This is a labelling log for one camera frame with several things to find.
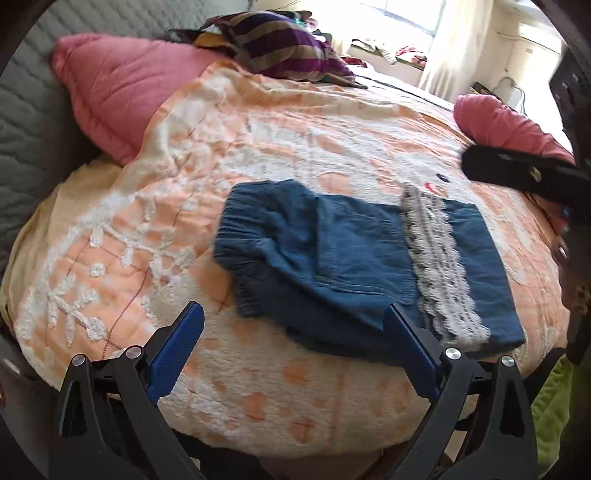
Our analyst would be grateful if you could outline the blue denim lace-trimmed pants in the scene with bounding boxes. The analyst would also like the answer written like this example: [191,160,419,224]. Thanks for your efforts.
[213,180,525,365]

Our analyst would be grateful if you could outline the red bolster cushion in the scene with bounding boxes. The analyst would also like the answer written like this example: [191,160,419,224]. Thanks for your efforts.
[453,94,575,164]

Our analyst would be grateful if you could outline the green sleeve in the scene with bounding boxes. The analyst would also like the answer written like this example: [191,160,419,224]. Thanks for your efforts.
[531,355,574,478]

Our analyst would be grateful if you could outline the peach bear pattern blanket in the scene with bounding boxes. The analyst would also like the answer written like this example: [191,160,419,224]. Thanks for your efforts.
[3,61,569,458]

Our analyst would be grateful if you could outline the clothes on window sill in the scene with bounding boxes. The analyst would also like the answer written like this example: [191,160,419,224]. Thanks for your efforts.
[342,38,428,71]

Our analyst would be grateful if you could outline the white bed sheet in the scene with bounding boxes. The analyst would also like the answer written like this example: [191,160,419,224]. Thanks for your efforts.
[349,66,454,112]

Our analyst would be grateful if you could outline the purple striped pillow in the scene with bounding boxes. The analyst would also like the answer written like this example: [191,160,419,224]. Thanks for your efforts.
[166,11,363,88]

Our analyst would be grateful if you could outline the grey quilted headboard cover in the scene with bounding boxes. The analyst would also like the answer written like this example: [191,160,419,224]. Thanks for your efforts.
[0,0,252,264]

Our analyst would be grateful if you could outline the pink quilted pillow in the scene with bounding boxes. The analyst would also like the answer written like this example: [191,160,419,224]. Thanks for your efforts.
[51,33,224,166]

